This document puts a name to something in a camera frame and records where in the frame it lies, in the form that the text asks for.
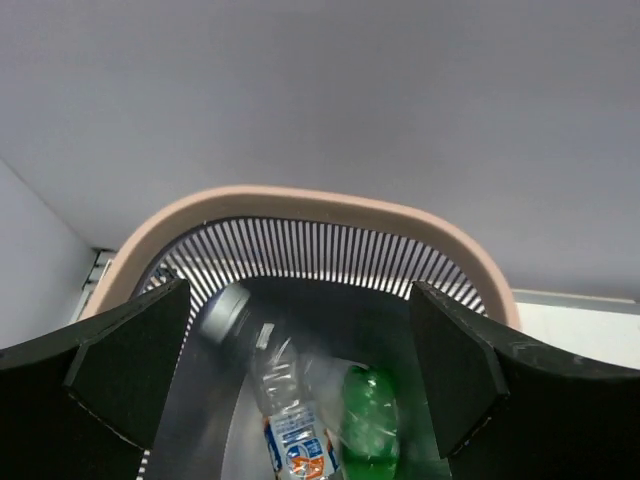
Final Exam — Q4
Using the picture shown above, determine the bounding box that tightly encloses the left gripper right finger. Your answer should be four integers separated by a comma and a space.
409, 282, 639, 479

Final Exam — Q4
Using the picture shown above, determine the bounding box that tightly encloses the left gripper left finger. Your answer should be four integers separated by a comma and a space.
1, 280, 191, 479

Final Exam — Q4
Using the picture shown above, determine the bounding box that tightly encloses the green bottle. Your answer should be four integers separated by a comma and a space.
339, 366, 400, 479

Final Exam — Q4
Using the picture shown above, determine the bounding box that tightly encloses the clear bottle blue orange label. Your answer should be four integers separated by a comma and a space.
200, 283, 343, 479

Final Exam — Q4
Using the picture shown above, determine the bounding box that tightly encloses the grey mesh waste bin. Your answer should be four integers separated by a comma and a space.
83, 186, 520, 479

